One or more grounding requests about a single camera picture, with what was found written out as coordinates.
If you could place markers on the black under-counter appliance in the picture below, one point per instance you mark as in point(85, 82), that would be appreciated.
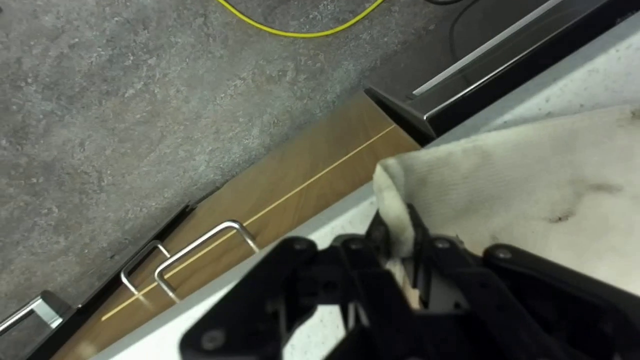
point(493, 47)

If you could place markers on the wooden base cabinet front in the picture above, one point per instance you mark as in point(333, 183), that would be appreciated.
point(292, 180)

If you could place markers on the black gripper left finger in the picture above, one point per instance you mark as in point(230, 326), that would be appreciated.
point(313, 273)

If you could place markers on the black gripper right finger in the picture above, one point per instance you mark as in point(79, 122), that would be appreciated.
point(521, 301)

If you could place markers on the stained beige cloth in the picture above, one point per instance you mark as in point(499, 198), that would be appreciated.
point(533, 180)

